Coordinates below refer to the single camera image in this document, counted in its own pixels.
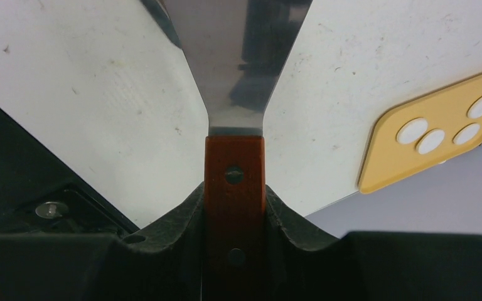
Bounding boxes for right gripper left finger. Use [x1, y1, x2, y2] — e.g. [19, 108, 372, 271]
[0, 185, 203, 300]

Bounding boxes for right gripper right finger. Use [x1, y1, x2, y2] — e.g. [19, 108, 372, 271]
[265, 189, 482, 300]

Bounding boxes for grey rectangular patch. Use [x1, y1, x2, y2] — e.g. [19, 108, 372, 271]
[143, 1, 311, 300]

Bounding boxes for yellow plastic tray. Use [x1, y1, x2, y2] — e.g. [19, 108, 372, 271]
[358, 73, 482, 194]

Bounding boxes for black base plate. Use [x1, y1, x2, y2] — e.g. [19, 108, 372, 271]
[0, 109, 138, 237]

